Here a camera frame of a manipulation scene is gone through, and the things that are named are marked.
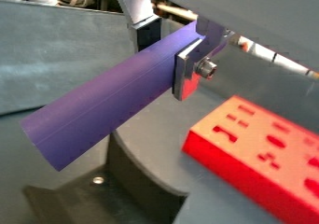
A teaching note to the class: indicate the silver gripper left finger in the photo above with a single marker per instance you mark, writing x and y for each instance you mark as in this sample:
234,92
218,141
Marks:
142,22

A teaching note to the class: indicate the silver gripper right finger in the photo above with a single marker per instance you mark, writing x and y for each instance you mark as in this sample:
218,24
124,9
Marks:
193,60

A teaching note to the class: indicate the purple cylinder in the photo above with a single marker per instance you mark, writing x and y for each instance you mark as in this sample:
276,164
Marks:
65,128

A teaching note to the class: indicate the white striped pole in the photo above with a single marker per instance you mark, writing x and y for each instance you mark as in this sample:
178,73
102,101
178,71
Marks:
272,57

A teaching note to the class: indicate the red shape sorter block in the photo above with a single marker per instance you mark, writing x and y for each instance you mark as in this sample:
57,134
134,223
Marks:
264,155

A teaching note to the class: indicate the black curved cradle stand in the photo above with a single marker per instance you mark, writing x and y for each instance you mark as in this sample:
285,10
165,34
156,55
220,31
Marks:
118,193

